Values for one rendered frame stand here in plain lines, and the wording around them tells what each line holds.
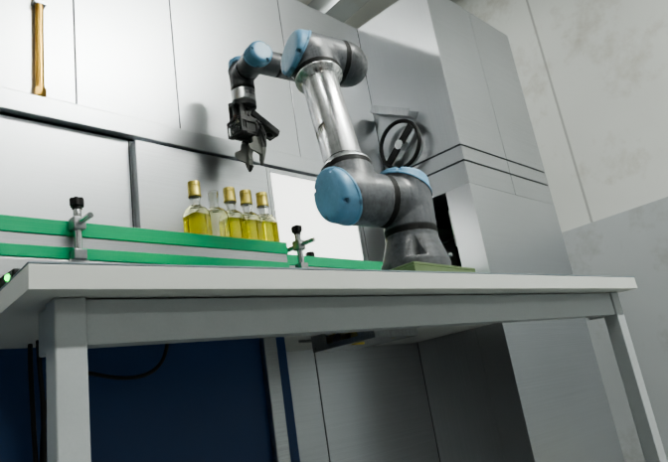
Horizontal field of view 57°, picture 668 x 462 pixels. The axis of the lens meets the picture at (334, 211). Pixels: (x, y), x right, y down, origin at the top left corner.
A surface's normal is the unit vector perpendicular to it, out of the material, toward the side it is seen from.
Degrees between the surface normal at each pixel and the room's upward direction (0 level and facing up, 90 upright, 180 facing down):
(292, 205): 90
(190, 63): 90
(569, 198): 90
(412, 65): 90
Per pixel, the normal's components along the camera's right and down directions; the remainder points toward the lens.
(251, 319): 0.62, -0.33
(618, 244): -0.76, -0.08
